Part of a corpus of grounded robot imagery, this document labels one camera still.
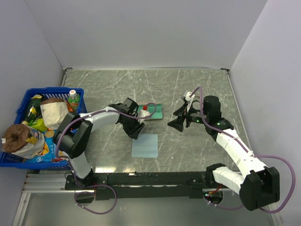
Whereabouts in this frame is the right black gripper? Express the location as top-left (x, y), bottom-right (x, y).
top-left (167, 102), bottom-right (209, 132)

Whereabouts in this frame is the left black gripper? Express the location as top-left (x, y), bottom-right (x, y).
top-left (121, 114), bottom-right (145, 140)

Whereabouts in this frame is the light blue cleaning cloth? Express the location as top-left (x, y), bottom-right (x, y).
top-left (132, 134), bottom-right (158, 158)

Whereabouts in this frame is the grey felt glasses case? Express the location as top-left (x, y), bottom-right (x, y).
top-left (145, 103), bottom-right (163, 121)

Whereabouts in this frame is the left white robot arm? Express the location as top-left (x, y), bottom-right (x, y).
top-left (53, 98), bottom-right (151, 189)

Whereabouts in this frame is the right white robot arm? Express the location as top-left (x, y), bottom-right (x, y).
top-left (168, 92), bottom-right (280, 210)

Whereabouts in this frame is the green drink bottle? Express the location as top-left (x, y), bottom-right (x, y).
top-left (68, 90), bottom-right (80, 111)

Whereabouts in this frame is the brown paper bag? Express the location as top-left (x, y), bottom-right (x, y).
top-left (40, 97), bottom-right (69, 130)

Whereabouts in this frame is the blue chips bag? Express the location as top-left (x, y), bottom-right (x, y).
top-left (26, 130), bottom-right (66, 163)

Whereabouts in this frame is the green glass bottle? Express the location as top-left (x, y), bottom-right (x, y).
top-left (22, 94), bottom-right (46, 126)

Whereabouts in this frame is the brown round bread bag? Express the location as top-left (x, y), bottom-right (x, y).
top-left (1, 124), bottom-right (45, 159)

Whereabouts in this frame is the blue plastic basket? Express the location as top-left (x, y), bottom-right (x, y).
top-left (0, 87), bottom-right (87, 170)

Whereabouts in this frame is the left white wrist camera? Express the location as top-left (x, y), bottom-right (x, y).
top-left (137, 105), bottom-right (151, 124)

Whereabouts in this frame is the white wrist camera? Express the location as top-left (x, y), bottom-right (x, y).
top-left (181, 90), bottom-right (195, 106)
top-left (137, 105), bottom-right (151, 124)

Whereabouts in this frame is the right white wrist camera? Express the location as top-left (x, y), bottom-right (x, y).
top-left (181, 90), bottom-right (195, 106)

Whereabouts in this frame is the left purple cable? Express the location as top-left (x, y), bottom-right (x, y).
top-left (56, 102), bottom-right (158, 163)

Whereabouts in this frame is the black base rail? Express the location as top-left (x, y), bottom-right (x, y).
top-left (65, 171), bottom-right (219, 201)

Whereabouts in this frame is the aluminium frame rail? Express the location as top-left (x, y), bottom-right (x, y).
top-left (22, 174), bottom-right (70, 194)

